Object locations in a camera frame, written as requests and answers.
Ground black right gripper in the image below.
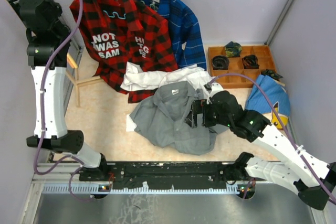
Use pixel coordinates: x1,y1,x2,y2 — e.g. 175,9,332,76
184,99,232,129

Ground grey button shirt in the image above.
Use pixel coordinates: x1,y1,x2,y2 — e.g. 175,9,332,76
130,81,228,155

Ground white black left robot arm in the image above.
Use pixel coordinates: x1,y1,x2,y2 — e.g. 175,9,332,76
7,0,109,181

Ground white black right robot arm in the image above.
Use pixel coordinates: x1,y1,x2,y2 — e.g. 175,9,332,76
186,91,335,210

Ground white shirt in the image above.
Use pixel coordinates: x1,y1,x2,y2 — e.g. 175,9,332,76
120,61,217,133

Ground red black plaid shirt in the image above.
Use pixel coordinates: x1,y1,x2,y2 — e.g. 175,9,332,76
69,0,178,103

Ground blue plaid shirt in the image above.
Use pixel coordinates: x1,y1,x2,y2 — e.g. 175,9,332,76
137,0,207,69

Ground rolled green blue tie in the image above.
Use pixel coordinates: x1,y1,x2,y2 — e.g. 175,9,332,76
224,41,242,58

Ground rolled black orange tie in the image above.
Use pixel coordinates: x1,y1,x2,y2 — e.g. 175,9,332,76
242,55,259,69

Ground wooden compartment tray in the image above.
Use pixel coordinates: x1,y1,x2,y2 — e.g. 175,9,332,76
207,45,277,89

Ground light blue pikachu cloth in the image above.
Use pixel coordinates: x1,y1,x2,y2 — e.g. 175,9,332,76
245,74,290,130

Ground rolled dark tie by cloth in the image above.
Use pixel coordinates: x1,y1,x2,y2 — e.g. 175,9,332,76
261,69,283,81

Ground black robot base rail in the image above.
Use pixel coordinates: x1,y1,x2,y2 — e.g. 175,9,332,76
78,161,266,190

